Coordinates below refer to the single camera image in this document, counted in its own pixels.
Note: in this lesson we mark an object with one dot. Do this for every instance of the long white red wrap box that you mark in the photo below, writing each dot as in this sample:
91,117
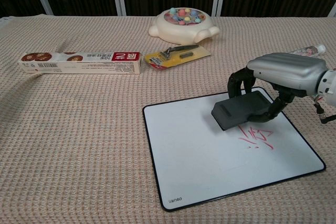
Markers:
84,62

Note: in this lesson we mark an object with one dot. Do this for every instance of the yellow razor backing card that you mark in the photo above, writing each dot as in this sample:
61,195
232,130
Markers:
173,60

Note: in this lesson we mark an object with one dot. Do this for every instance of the cream fishing game toy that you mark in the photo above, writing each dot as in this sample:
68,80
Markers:
181,28

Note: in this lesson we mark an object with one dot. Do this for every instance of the floral toothpaste tube white cap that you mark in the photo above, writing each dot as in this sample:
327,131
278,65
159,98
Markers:
309,50

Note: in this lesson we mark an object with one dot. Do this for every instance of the white drawing board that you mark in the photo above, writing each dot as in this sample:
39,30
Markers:
210,161

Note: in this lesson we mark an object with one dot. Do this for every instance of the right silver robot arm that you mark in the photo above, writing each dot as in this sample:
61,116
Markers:
328,85

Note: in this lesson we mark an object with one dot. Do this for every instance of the grey safety razor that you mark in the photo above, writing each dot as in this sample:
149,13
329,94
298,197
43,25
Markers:
168,52

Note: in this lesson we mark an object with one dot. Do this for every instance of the beige waffle-weave fringed tablecloth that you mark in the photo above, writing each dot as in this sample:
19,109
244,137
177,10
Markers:
78,134

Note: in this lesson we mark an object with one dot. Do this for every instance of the black eraser block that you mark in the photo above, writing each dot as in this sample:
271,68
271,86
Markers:
239,108

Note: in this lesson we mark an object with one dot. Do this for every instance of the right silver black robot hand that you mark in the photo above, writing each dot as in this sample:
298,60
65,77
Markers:
286,73

